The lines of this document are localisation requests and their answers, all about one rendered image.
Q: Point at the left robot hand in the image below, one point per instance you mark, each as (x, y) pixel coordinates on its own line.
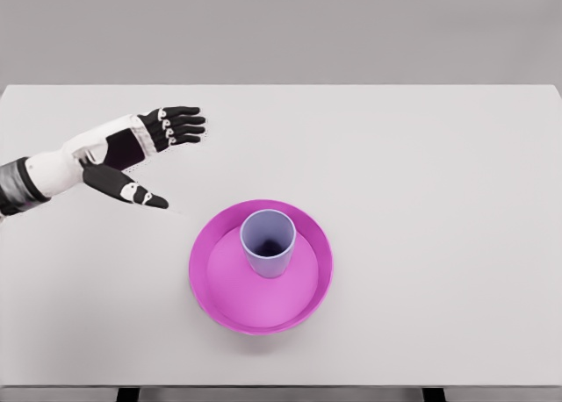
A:
(115, 146)

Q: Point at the lavender cup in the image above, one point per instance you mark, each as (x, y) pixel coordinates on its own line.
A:
(267, 244)

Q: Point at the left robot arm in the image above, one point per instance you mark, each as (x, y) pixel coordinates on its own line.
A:
(37, 174)

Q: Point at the pink plate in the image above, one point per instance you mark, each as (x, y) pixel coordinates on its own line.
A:
(263, 288)

